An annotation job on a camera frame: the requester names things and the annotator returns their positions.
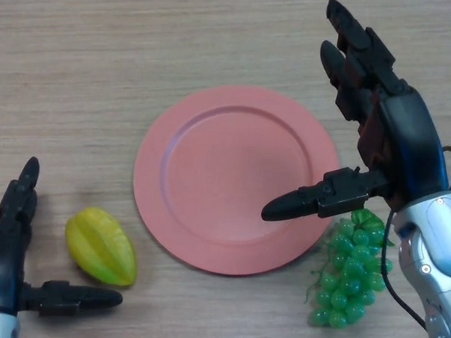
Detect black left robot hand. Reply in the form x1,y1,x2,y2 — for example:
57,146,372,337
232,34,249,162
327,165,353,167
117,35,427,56
0,155,130,321

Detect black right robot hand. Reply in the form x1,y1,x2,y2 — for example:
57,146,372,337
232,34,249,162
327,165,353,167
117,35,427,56
260,0,451,230

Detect yellow starfruit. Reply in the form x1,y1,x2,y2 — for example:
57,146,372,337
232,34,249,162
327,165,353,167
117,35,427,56
63,206,141,288

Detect pink round plate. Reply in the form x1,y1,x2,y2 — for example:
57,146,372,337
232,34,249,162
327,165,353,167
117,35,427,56
128,80,345,282

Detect green grape bunch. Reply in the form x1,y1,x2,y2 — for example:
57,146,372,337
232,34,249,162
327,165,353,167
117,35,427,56
302,206,396,332

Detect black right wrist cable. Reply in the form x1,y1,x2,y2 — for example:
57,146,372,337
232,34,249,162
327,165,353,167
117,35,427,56
377,142,451,331

